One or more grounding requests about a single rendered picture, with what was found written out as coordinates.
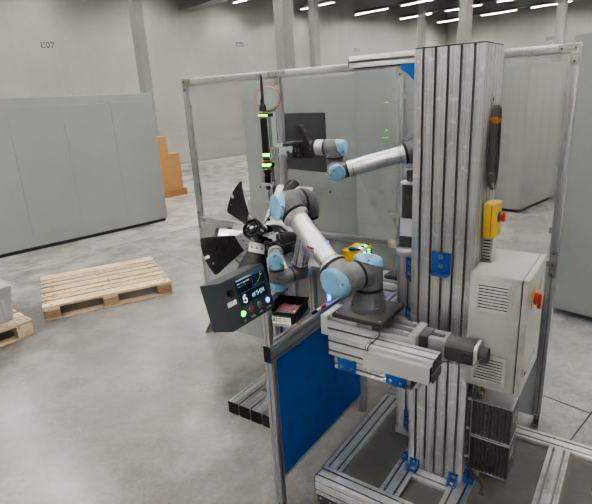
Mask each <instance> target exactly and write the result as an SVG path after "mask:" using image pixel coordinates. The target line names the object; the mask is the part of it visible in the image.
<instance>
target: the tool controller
mask: <svg viewBox="0 0 592 504"><path fill-rule="evenodd" d="M200 290H201V293H202V296H203V300H204V303H205V306H206V309H207V312H208V316H209V319H210V322H211V325H212V328H213V332H214V333H218V332H234V331H236V330H238V329H239V328H241V327H243V326H244V325H246V324H248V323H249V322H251V321H252V320H254V319H256V318H257V317H259V316H261V315H262V314H264V313H266V312H267V311H269V310H271V309H272V308H274V307H275V305H274V301H273V298H272V294H271V291H270V287H269V284H268V280H267V277H266V274H265V270H264V267H263V264H262V263H260V264H253V265H246V266H242V267H240V268H238V269H236V270H234V271H231V272H229V273H227V274H225V275H223V276H221V277H218V278H216V279H214V280H212V281H210V282H208V283H206V284H203V285H201V286H200ZM247 290H248V293H249V297H250V300H251V303H249V304H247V305H246V306H244V307H243V306H242V303H241V300H240V296H239V294H241V293H243V292H245V291H247ZM267 296H268V297H269V298H270V302H269V303H266V302H265V297H267ZM258 301H261V302H262V307H260V308H259V307H258V306H257V302H258ZM251 305H252V306H254V312H250V311H249V307H250V306H251ZM242 310H244V311H245V312H246V316H245V317H242V316H241V311H242Z"/></svg>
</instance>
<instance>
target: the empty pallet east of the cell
mask: <svg viewBox="0 0 592 504"><path fill-rule="evenodd" d="M40 279H41V296H42V309H43V313H44V318H45V321H52V320H56V319H61V318H65V317H70V316H75V315H79V314H84V313H88V312H93V311H96V310H100V309H105V308H110V307H115V306H120V305H125V304H129V303H134V302H138V301H143V300H147V299H152V298H156V297H161V296H165V295H169V294H172V293H173V292H172V285H171V280H170V279H169V278H168V277H167V276H166V274H164V272H163V271H162V269H161V268H160V267H158V264H157V263H156V262H155V261H154V260H153V259H152V257H146V258H140V259H134V260H129V261H123V262H118V263H113V264H107V265H102V266H96V267H91V268H86V269H80V270H75V271H69V272H64V273H58V274H53V275H48V276H43V277H40ZM149 287H155V288H156V291H157V292H156V293H152V294H148V295H143V296H138V297H134V298H129V299H124V300H119V297H118V294H120V293H125V292H130V291H135V290H139V289H144V288H149ZM97 298H102V300H103V304H101V305H97V306H92V307H88V308H83V309H78V310H74V311H69V312H65V313H61V309H60V306H64V305H69V304H73V303H78V302H83V301H87V300H92V299H97Z"/></svg>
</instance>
